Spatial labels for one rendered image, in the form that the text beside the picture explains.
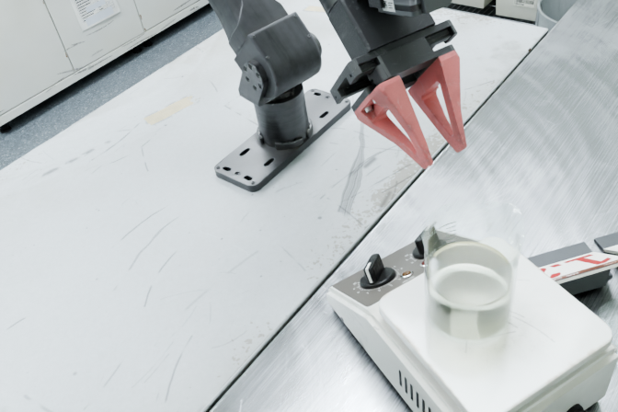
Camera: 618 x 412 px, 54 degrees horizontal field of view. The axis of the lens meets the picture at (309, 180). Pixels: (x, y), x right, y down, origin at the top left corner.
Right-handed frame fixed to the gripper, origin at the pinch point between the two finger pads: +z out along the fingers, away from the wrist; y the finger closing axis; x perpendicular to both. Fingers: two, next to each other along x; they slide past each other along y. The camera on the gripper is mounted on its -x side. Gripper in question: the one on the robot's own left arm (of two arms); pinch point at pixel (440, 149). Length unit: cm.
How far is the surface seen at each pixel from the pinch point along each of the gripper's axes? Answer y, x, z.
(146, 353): -28.2, 14.5, 3.6
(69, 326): -33.7, 19.3, -2.1
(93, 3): 7, 209, -142
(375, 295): -10.1, 2.9, 8.0
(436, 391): -11.8, -4.0, 14.9
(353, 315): -12.1, 4.3, 8.7
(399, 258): -5.2, 6.7, 6.6
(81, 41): -5, 216, -131
